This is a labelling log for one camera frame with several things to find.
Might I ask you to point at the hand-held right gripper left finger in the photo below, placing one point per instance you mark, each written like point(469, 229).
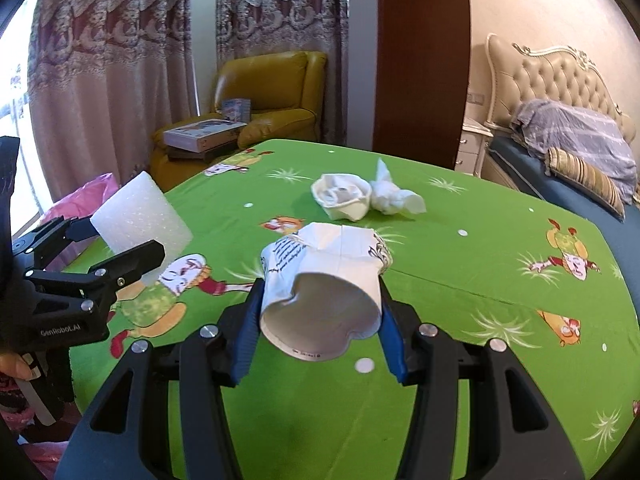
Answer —
point(245, 342)

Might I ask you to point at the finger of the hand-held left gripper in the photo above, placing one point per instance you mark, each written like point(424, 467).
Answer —
point(55, 235)
point(135, 260)

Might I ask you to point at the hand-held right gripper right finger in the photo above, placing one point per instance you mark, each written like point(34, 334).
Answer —
point(392, 350)

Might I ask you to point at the white foam block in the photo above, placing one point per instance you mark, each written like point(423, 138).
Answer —
point(140, 220)

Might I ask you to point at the printed paper cup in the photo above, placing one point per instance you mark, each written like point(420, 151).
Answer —
point(325, 280)

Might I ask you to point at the person's left hand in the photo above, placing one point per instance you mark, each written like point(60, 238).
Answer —
point(17, 366)

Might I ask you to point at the green cartoon print tablecloth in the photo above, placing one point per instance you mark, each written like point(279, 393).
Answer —
point(475, 320)

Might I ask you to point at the large flat white box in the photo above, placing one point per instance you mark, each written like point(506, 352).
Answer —
point(200, 135)

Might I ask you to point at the crumpled white tissue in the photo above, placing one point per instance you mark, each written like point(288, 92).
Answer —
point(395, 195)

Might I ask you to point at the crumpled white paper cup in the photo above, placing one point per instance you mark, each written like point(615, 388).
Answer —
point(342, 197)

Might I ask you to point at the wide beige lace curtain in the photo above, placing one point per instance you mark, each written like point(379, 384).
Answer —
point(110, 75)

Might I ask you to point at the small blue printed box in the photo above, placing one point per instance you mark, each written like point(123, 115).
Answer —
point(236, 109)

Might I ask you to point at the white nightstand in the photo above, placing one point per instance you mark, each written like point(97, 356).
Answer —
point(472, 147)

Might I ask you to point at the blue bed mattress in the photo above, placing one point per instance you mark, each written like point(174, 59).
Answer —
point(525, 170)

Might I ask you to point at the yellow leather armchair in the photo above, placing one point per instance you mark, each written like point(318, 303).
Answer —
point(280, 85)

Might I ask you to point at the striped brown pillow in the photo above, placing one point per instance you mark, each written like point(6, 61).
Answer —
point(585, 180)

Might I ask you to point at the grey striped blanket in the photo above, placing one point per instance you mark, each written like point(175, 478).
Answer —
point(575, 132)

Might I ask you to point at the narrow beige lace curtain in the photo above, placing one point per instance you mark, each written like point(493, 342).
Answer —
point(280, 5)

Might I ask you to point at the brown wooden door panel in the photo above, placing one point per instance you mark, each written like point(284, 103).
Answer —
point(422, 55)

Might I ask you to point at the beige tufted bed headboard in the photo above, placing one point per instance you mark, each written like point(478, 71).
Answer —
point(555, 75)

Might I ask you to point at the wall socket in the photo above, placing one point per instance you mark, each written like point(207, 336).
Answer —
point(476, 98)

